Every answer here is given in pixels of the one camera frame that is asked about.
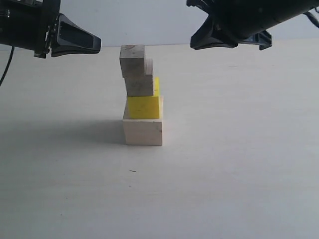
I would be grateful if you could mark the large plain wooden cube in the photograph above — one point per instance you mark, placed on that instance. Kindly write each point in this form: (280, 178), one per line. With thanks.
(143, 131)

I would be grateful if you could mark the small wooden cube back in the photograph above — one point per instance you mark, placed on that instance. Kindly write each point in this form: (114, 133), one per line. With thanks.
(143, 85)

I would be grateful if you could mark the small wooden cube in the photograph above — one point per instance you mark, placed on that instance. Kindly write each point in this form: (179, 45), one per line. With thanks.
(143, 85)
(132, 60)

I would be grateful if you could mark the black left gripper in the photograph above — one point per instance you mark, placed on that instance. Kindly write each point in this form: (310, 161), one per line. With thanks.
(27, 24)

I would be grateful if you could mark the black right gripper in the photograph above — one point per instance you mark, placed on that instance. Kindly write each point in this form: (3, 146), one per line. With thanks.
(233, 22)

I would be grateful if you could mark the yellow wooden cube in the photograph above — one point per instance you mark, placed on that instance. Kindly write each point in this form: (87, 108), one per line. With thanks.
(145, 107)

